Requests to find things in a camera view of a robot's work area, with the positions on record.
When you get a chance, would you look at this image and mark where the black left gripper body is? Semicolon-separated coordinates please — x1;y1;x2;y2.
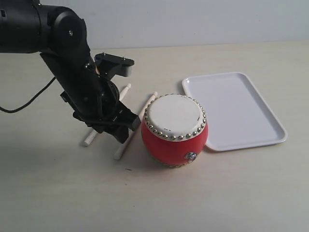
60;72;119;133

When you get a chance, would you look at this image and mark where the white wooden drumstick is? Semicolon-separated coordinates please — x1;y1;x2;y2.
81;83;131;147
113;92;158;160

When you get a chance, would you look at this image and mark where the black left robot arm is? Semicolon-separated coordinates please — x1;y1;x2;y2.
0;0;140;143

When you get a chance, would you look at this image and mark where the small red drum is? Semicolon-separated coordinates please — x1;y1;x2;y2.
141;94;209;167

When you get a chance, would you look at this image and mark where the white plastic tray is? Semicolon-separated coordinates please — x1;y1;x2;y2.
182;72;288;152

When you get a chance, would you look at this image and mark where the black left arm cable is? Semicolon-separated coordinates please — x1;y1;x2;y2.
0;77;56;114

